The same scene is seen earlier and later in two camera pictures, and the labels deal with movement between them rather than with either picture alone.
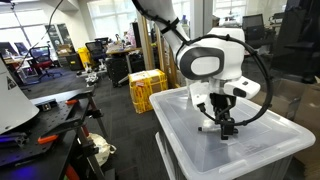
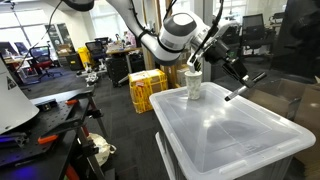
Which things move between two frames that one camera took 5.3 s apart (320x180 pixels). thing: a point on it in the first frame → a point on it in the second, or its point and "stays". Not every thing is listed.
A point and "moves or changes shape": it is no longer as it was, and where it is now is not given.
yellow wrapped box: (144, 84) stays
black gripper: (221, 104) → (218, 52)
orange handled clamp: (45, 139) stays
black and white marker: (214, 128) moves or changes shape
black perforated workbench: (58, 143) stays
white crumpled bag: (104, 148) stays
